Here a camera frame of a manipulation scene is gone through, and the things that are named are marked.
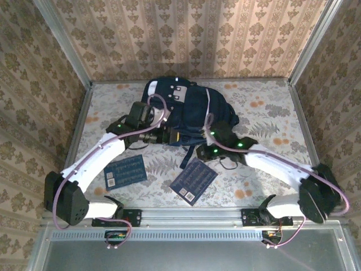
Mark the navy blue backpack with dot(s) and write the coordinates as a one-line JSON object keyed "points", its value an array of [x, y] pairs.
{"points": [[197, 113]]}

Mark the navy blue notebook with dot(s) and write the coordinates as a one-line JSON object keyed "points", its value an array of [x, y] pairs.
{"points": [[127, 172], [194, 180]]}

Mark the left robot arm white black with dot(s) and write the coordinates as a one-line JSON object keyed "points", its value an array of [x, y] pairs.
{"points": [[93, 163]]}

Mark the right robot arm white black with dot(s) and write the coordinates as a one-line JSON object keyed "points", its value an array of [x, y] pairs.
{"points": [[276, 166]]}

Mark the floral tablecloth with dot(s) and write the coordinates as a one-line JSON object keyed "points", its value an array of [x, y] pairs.
{"points": [[282, 93]]}

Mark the grey metal panel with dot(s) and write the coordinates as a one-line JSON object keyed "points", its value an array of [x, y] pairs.
{"points": [[197, 257]]}

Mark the aluminium side rail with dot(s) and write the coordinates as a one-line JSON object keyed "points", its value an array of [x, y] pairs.
{"points": [[81, 118], [304, 127]]}

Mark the thin aluminium table edge rail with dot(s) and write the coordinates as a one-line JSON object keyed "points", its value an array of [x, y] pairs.
{"points": [[259, 81]]}

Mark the long aluminium mounting rail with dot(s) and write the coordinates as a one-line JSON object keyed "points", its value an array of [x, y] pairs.
{"points": [[191, 216]]}

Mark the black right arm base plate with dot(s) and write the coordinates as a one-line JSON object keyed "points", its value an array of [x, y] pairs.
{"points": [[246, 223]]}

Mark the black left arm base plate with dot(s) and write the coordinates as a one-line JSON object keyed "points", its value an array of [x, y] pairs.
{"points": [[135, 217]]}

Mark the aluminium frame post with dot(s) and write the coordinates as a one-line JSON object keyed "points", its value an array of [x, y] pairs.
{"points": [[314, 42], [62, 42]]}

